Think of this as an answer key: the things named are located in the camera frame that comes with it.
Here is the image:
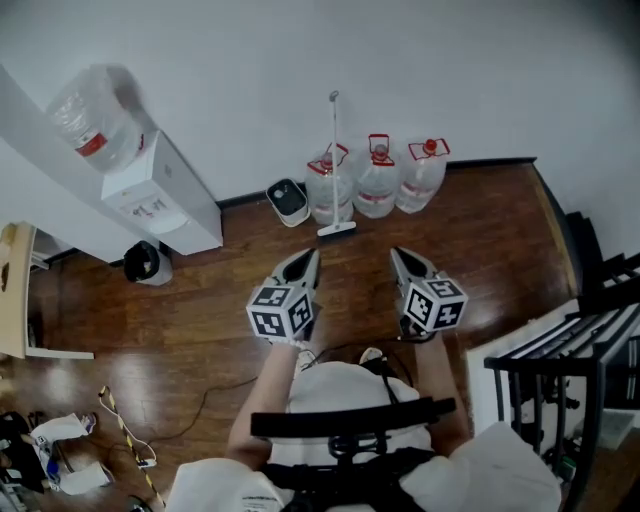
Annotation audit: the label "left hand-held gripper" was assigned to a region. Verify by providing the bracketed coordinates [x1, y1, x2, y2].
[245, 247, 322, 347]

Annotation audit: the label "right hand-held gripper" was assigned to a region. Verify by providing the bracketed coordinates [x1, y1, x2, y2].
[389, 246, 470, 345]

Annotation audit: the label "white broom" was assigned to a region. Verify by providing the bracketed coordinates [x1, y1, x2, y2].
[316, 89, 359, 238]

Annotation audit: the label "person's right forearm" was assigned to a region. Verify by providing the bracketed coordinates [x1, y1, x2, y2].
[413, 330, 475, 454]

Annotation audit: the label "person's left forearm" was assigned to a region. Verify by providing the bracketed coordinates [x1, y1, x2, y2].
[224, 341, 303, 472]

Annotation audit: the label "small white bin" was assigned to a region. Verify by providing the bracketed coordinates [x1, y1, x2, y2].
[265, 178, 312, 229]

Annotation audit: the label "person's left shoe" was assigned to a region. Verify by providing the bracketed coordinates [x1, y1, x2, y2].
[293, 348, 317, 376]

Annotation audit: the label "person's white shirt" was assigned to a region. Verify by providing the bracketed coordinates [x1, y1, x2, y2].
[164, 359, 564, 512]

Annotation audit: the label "white water dispenser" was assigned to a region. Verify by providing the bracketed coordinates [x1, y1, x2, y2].
[99, 129, 224, 257]

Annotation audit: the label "black and white trash can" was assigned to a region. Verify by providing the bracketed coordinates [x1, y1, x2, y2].
[122, 240, 174, 288]

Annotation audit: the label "black stair steps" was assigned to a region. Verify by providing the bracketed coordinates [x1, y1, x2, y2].
[563, 209, 640, 314]

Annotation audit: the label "black metal rack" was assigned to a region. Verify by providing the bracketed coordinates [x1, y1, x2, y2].
[482, 298, 640, 512]

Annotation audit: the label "large clear water jug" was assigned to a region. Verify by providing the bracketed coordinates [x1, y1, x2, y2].
[46, 63, 147, 176]

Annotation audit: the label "beige wooden cabinet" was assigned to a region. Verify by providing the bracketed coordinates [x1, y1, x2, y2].
[0, 221, 96, 361]

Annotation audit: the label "white plastic bag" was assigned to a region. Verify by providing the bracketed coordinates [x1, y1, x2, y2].
[28, 411, 98, 445]

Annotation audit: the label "clear water bottle red handle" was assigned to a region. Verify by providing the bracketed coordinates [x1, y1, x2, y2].
[394, 137, 452, 216]
[351, 133, 402, 221]
[303, 142, 355, 226]

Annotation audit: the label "black harness cable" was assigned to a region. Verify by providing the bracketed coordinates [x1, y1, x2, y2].
[309, 341, 441, 407]

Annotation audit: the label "black chest strap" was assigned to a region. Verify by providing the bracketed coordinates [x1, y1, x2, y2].
[249, 396, 458, 440]

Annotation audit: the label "black floor cable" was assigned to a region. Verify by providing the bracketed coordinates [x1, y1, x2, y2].
[147, 374, 261, 447]

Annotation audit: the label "white charging cable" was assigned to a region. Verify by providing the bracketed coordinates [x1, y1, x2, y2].
[97, 392, 158, 468]

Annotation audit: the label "yellow black striped strap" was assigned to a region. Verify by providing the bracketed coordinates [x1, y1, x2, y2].
[98, 384, 167, 508]

